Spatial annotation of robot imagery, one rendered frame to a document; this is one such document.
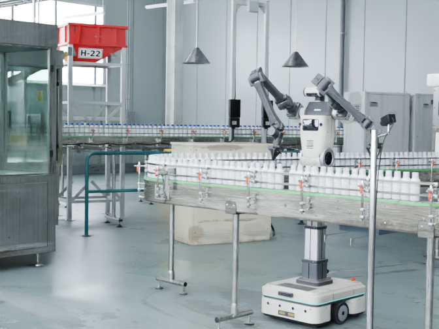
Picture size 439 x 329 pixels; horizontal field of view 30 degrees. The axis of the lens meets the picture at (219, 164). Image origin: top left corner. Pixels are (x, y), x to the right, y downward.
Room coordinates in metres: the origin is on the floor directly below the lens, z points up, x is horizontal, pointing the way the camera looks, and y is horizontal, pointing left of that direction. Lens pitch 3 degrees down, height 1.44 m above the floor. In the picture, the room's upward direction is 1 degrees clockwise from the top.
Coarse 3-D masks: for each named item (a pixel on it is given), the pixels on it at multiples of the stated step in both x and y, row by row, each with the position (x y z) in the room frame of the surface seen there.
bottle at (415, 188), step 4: (412, 172) 4.70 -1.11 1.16; (416, 172) 4.68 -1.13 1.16; (412, 176) 4.69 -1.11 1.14; (416, 176) 4.68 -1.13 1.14; (412, 180) 4.68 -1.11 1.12; (416, 180) 4.67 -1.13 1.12; (420, 180) 4.69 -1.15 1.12; (412, 184) 4.68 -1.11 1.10; (416, 184) 4.67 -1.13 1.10; (412, 188) 4.68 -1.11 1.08; (416, 188) 4.67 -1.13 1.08; (420, 188) 4.69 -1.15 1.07; (412, 192) 4.68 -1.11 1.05; (416, 192) 4.67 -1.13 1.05; (412, 196) 4.68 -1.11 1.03; (416, 196) 4.67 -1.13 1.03; (412, 200) 4.68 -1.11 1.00; (416, 200) 4.67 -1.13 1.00
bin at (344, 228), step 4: (340, 228) 5.41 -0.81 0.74; (344, 228) 5.38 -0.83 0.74; (348, 228) 5.36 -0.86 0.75; (352, 228) 5.34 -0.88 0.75; (356, 228) 5.32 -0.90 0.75; (360, 228) 5.30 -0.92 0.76; (364, 228) 5.28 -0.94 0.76; (340, 232) 5.33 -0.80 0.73; (344, 232) 5.36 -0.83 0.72; (360, 232) 5.30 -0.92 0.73; (364, 232) 5.28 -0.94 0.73; (376, 232) 5.21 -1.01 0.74; (380, 232) 5.22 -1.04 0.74; (384, 232) 5.25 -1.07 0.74; (388, 232) 5.28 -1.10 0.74; (392, 232) 5.32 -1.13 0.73; (324, 236) 5.21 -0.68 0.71; (364, 236) 5.17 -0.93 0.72; (324, 240) 5.21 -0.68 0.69; (352, 240) 5.08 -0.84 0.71
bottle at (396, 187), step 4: (396, 172) 4.77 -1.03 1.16; (396, 176) 4.77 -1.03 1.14; (400, 180) 4.76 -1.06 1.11; (392, 184) 4.78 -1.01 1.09; (396, 184) 4.76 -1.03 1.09; (400, 184) 4.76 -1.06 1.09; (392, 188) 4.78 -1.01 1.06; (396, 188) 4.76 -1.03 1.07; (400, 188) 4.76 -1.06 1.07; (400, 192) 4.76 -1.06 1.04; (392, 196) 4.78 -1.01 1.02; (396, 196) 4.76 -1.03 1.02
